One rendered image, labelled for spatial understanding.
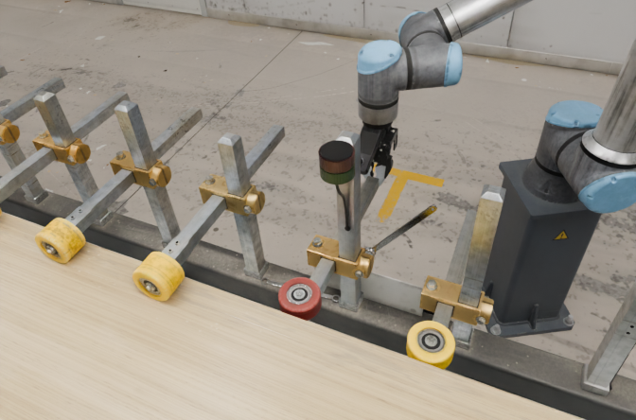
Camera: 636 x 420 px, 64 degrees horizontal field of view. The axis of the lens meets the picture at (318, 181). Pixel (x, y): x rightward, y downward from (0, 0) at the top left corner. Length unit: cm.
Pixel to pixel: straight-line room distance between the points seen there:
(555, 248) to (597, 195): 40
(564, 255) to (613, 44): 205
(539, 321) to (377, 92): 127
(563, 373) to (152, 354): 79
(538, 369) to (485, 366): 10
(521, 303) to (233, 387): 130
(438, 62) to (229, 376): 72
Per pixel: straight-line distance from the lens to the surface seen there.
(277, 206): 246
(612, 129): 140
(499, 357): 117
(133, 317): 103
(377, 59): 106
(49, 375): 103
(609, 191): 144
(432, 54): 111
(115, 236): 149
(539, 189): 167
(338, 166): 82
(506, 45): 370
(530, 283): 190
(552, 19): 360
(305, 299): 97
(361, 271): 107
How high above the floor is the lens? 168
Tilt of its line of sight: 41 degrees down
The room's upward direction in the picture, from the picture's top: 4 degrees counter-clockwise
